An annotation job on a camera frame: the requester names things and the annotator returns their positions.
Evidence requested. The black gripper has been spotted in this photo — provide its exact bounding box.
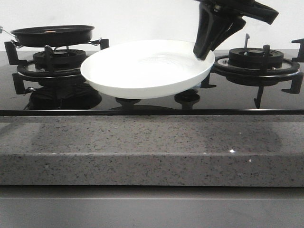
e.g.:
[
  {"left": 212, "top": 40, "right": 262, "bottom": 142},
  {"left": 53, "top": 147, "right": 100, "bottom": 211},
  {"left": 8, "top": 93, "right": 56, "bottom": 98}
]
[{"left": 193, "top": 0, "right": 279, "bottom": 60}]

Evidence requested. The white plate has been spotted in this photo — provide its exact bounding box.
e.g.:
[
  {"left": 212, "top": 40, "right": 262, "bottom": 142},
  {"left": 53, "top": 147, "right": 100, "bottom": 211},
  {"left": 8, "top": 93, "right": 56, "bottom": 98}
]
[{"left": 80, "top": 39, "right": 215, "bottom": 99}]

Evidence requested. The black frying pan mint handle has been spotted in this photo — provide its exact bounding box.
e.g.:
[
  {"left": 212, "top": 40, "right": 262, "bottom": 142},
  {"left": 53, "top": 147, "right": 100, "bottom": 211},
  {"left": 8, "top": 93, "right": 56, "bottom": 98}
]
[{"left": 10, "top": 25, "right": 95, "bottom": 48}]

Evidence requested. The black empty burner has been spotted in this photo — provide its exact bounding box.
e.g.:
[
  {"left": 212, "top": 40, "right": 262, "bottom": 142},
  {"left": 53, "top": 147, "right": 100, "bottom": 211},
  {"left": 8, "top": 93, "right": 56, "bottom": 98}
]
[{"left": 211, "top": 47, "right": 301, "bottom": 86}]

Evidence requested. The black empty burner grate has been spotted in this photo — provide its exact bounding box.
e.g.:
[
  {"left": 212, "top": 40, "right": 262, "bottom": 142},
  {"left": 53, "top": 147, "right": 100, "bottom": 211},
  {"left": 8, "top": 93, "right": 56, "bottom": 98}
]
[{"left": 194, "top": 35, "right": 304, "bottom": 110}]

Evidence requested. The black glass gas cooktop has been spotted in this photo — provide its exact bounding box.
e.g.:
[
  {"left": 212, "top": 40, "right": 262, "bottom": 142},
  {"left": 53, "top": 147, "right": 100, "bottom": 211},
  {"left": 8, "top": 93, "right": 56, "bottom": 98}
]
[{"left": 0, "top": 52, "right": 304, "bottom": 116}]

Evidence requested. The silver stove knob near gripper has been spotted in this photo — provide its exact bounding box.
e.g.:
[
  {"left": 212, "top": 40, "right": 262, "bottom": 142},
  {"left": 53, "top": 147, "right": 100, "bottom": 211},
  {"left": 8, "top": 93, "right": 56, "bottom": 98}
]
[{"left": 190, "top": 82, "right": 201, "bottom": 90}]

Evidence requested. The black burner under pan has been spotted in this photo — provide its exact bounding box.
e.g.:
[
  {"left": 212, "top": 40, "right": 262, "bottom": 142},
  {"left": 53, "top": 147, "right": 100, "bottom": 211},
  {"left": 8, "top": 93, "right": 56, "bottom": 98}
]
[{"left": 17, "top": 49, "right": 95, "bottom": 83}]

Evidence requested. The black pan support grate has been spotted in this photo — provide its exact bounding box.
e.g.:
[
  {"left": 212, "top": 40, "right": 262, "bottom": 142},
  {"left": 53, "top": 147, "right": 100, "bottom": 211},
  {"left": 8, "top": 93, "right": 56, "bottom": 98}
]
[{"left": 5, "top": 41, "right": 99, "bottom": 100}]

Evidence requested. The wire pan support ring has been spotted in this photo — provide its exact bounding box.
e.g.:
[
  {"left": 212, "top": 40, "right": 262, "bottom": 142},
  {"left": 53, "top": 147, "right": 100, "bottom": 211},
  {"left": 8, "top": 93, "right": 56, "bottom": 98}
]
[{"left": 10, "top": 37, "right": 103, "bottom": 52}]

